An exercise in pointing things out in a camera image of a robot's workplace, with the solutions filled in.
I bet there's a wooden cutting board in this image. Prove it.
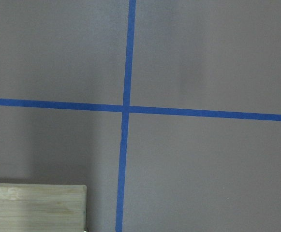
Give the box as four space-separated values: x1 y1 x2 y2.
0 183 87 232

